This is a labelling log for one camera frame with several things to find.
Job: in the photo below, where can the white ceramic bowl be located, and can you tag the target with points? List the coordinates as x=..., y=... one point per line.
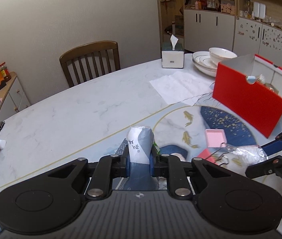
x=219, y=54

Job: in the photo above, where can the grey white tissue pack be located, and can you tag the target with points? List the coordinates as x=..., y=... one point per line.
x=140, y=141

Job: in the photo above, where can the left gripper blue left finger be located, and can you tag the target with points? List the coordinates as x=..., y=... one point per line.
x=125, y=163

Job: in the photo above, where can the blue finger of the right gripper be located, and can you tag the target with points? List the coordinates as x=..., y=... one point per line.
x=272, y=147

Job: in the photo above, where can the wooden dining chair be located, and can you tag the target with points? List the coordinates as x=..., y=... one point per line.
x=90, y=61

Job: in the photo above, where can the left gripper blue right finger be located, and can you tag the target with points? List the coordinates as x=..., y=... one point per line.
x=153, y=160

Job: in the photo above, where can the white sideboard cabinet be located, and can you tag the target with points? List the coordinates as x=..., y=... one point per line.
x=12, y=98

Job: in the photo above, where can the red white cardboard box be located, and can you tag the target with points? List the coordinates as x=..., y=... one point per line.
x=236, y=88

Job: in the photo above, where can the green white tissue box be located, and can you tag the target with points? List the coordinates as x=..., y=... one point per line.
x=172, y=54

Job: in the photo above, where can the pink binder clip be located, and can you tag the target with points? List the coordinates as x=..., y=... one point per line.
x=210, y=154

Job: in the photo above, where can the small pink box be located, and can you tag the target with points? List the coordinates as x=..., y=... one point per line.
x=215, y=138

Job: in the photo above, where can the white paper sheet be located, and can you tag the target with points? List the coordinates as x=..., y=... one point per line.
x=182, y=87

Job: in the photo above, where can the red lid jar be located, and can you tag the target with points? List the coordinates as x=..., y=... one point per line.
x=5, y=72

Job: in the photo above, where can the gold foil snack bag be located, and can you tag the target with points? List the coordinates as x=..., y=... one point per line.
x=261, y=79

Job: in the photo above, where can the blue decorated table mat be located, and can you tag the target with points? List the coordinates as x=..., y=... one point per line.
x=177, y=129

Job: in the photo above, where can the white wall cabinets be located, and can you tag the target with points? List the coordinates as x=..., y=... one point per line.
x=242, y=26

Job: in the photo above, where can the silver printed foil packet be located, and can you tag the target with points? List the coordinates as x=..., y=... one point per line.
x=239, y=158

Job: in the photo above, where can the white tooth plush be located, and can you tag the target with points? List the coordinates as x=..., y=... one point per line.
x=179, y=156

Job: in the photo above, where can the white plates stack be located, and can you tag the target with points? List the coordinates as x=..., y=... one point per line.
x=203, y=62

